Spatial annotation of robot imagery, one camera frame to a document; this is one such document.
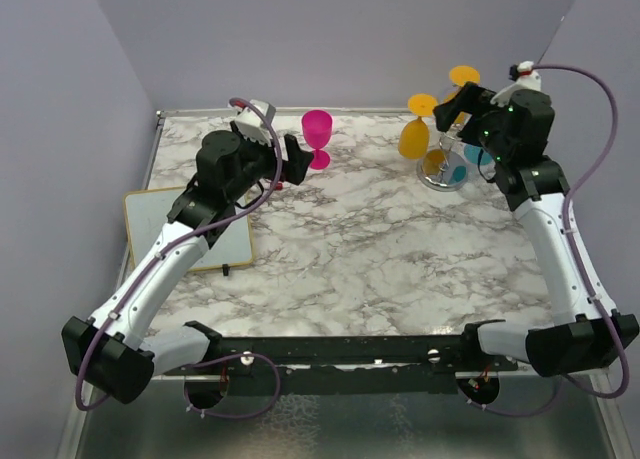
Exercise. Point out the blue wine glass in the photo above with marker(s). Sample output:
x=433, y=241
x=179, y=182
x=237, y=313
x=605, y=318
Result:
x=476, y=155

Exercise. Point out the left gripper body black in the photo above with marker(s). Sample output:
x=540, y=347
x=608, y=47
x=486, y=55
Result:
x=259, y=157

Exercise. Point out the yellow wine glass rear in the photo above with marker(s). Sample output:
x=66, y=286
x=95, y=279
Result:
x=459, y=76

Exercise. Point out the pink wine glass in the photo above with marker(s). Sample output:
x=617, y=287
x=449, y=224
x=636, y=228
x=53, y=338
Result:
x=317, y=128

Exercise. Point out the small yellow-framed whiteboard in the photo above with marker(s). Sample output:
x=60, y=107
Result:
x=145, y=213

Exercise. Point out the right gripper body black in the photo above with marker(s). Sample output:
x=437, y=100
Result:
x=483, y=127

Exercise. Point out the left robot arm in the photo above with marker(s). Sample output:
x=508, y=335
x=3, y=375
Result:
x=110, y=349

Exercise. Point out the chrome wine glass rack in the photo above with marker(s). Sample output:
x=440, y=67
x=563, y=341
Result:
x=444, y=167

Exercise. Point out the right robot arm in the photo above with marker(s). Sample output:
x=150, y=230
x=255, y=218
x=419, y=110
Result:
x=587, y=331

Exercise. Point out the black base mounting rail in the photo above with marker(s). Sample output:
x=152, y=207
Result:
x=341, y=365

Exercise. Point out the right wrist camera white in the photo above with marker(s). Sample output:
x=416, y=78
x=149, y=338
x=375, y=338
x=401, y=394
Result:
x=523, y=77

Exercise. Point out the yellow wine glass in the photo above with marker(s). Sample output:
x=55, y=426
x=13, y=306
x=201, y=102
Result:
x=459, y=76
x=414, y=138

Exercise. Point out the yellow wine glass front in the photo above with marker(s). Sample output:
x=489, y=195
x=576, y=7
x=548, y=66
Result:
x=414, y=138

